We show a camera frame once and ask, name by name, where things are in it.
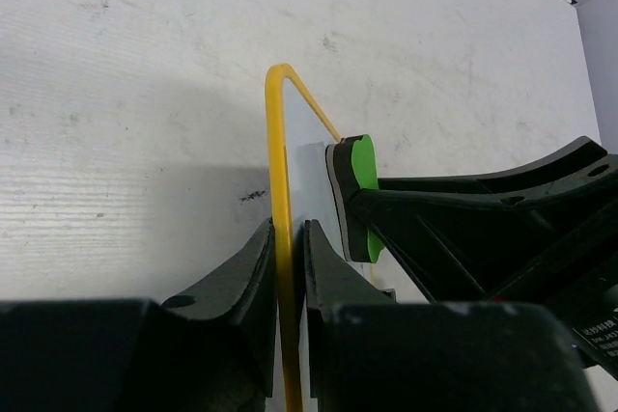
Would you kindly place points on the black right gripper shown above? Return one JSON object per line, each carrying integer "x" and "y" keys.
{"x": 562, "y": 212}

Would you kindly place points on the green whiteboard eraser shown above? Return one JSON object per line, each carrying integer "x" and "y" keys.
{"x": 352, "y": 169}

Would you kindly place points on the yellow framed whiteboard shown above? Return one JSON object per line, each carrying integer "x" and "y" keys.
{"x": 289, "y": 180}

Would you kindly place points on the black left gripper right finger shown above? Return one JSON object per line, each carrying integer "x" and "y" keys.
{"x": 484, "y": 357}

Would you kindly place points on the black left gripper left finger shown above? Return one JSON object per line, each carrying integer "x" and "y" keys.
{"x": 210, "y": 347}

